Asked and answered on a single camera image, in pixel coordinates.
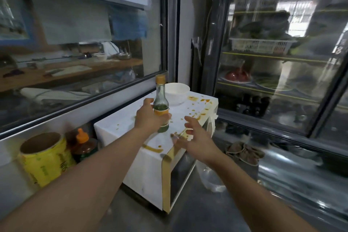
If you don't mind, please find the white ceramic bowl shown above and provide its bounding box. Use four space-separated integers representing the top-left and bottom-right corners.
164 82 191 105

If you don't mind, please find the person's right forearm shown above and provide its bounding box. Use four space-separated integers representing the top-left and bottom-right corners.
200 155 313 232

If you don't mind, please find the white plastic basket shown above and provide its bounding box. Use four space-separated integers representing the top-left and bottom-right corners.
234 0 278 12
229 37 297 55

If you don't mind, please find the dark oil bottle orange cap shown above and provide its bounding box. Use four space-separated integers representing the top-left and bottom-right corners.
71 128 99 163

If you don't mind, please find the wooden counter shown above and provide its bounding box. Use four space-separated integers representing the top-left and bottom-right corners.
0 58 144 93

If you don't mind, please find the white cutting board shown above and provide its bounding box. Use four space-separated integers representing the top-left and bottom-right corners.
52 65 93 77

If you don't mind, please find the glass door display fridge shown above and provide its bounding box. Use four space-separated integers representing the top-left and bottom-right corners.
190 0 348 156

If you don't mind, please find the person's right hand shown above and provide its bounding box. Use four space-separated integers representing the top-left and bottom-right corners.
172 116 219 165

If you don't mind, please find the person's left forearm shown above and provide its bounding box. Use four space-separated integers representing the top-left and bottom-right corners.
0 128 146 232

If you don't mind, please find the yellow round tin container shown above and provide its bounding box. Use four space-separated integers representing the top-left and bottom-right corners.
20 132 77 188

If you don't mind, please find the white microwave oven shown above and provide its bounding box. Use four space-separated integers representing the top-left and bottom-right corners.
94 88 219 213

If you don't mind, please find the clear plastic bag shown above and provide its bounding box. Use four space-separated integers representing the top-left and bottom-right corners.
195 116 227 193

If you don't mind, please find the large glass window pane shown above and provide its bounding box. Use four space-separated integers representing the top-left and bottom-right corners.
0 0 167 138

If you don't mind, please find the person's left hand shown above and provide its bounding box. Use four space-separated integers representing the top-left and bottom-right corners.
134 98 172 133

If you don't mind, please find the row of dark bottles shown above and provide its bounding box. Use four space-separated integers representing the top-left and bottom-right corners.
235 94 271 117

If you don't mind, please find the plate of green beans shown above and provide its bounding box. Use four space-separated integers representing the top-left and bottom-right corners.
255 76 293 91

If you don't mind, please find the green glass bottle orange cap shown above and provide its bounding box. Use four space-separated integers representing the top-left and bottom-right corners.
153 74 170 133

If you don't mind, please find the plate of red tomatoes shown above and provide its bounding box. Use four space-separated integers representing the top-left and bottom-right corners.
223 68 253 84

